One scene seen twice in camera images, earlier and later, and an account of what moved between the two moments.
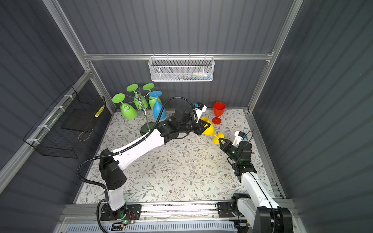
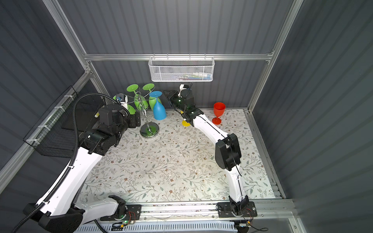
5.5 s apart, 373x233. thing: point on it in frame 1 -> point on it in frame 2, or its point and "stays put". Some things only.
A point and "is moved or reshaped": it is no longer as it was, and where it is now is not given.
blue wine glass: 158,108 stays put
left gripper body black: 190,127 -> 133,121
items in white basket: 195,76 stays put
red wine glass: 219,108 stays put
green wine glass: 151,100 stays put
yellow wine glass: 210,130 is moved or reshaped
